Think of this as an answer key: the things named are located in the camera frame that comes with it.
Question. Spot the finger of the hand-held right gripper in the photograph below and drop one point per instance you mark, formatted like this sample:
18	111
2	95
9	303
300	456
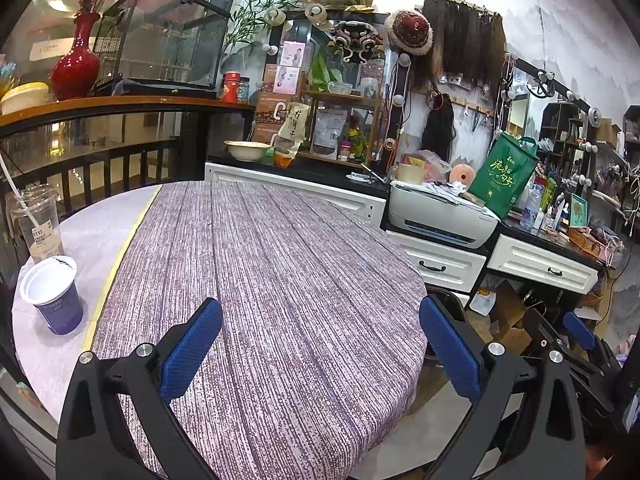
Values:
542	330
579	331

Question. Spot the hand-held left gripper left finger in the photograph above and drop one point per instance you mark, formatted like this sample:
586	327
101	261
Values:
192	345

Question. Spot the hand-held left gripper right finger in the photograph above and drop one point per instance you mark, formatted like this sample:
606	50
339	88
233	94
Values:
450	345

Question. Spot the black trash bin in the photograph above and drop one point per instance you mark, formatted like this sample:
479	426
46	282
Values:
451	299

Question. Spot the cardboard box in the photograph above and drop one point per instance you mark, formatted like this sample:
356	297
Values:
510	320

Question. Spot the white bag with yellow print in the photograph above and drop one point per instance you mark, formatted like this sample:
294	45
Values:
483	302

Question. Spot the white desk drawer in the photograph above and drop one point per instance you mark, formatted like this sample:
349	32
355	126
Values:
542	262

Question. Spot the white drawer under printer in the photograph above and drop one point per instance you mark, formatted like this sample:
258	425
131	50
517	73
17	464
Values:
445	267

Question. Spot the purple striped tablecloth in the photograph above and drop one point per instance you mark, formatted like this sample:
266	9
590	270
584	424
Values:
275	310

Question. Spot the plastic water bottle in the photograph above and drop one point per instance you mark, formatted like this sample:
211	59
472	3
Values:
531	210

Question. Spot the white printer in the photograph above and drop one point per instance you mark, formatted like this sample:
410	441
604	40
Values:
440	217

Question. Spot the blue paper cup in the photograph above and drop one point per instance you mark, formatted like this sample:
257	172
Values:
57	310

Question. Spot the green tote bag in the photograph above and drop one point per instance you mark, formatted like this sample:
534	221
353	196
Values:
502	180

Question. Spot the pink round disc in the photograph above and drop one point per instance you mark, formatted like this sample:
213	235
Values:
461	174

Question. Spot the clear plastic cup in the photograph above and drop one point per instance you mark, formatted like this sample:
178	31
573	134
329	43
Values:
42	230

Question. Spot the cream bowl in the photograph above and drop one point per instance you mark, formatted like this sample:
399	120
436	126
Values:
248	151

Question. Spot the black wig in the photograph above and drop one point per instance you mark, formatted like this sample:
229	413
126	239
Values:
437	130

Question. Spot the beige paper bag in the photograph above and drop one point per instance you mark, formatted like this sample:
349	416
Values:
291	125

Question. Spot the white drinking straw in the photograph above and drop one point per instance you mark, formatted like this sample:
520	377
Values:
15	180

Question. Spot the red tin can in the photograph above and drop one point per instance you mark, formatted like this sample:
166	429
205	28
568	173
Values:
230	88

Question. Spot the glass jar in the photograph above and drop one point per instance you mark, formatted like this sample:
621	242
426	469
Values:
244	90

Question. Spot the wooden shelf rack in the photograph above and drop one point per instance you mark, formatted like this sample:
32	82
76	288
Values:
340	99

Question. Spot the red vase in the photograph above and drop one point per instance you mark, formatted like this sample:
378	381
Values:
75	72

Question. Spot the yellow bowl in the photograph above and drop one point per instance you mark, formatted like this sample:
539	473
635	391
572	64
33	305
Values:
25	99

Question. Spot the glass display case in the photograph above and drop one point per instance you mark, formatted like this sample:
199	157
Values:
165	45

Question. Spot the hanging brown hair extensions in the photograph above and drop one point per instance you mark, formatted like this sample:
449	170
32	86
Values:
465	35

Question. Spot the ornate headdress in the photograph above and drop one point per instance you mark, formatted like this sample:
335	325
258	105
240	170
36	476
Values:
356	42

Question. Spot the red fur-trimmed hat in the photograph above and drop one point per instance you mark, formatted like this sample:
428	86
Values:
409	30

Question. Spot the green bamboo plant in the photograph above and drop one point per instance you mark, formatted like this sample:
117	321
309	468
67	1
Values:
260	10

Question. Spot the green picture frame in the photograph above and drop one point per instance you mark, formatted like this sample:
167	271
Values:
579	211

